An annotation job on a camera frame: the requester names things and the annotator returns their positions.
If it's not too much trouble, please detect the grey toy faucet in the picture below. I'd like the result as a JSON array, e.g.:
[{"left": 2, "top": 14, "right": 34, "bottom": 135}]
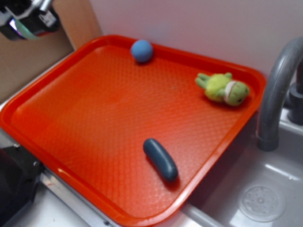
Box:
[{"left": 256, "top": 37, "right": 303, "bottom": 151}]

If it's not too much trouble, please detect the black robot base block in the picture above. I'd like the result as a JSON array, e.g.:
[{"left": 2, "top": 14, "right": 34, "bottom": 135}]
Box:
[{"left": 0, "top": 145, "right": 43, "bottom": 227}]

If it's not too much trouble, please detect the brown cardboard panel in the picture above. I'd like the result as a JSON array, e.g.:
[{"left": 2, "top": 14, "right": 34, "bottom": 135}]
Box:
[{"left": 0, "top": 29, "right": 73, "bottom": 103}]

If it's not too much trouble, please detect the light wooden board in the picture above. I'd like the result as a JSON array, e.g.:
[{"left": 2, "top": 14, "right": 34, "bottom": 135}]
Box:
[{"left": 53, "top": 0, "right": 102, "bottom": 50}]

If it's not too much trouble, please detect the orange plastic tray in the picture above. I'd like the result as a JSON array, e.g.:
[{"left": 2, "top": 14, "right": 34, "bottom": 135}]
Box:
[{"left": 0, "top": 35, "right": 266, "bottom": 227}]

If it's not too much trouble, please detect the sink drain cover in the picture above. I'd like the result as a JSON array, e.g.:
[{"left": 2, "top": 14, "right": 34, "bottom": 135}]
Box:
[{"left": 238, "top": 183, "right": 286, "bottom": 223}]

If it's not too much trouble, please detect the dark grey faucet handle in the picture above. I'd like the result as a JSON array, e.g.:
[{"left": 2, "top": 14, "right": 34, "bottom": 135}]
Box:
[{"left": 287, "top": 62, "right": 303, "bottom": 126}]

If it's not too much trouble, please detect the green plush frog toy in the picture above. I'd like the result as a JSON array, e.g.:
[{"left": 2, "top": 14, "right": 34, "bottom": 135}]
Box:
[{"left": 195, "top": 72, "right": 250, "bottom": 107}]

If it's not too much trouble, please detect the dark blue capsule case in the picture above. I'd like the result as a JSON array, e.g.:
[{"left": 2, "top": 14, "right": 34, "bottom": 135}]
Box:
[{"left": 143, "top": 138, "right": 178, "bottom": 182}]

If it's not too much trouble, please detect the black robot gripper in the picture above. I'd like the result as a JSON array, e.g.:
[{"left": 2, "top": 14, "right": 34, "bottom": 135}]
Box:
[{"left": 0, "top": 0, "right": 60, "bottom": 41}]

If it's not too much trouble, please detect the green textured ball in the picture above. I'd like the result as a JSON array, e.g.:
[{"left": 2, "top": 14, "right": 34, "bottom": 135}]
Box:
[{"left": 15, "top": 19, "right": 39, "bottom": 40}]

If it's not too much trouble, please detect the blue textured ball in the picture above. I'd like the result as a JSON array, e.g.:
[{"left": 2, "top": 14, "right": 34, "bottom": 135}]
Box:
[{"left": 130, "top": 40, "right": 153, "bottom": 63}]

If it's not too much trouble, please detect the grey toy sink basin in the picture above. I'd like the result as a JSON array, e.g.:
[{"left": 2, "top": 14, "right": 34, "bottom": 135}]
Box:
[{"left": 182, "top": 110, "right": 303, "bottom": 227}]

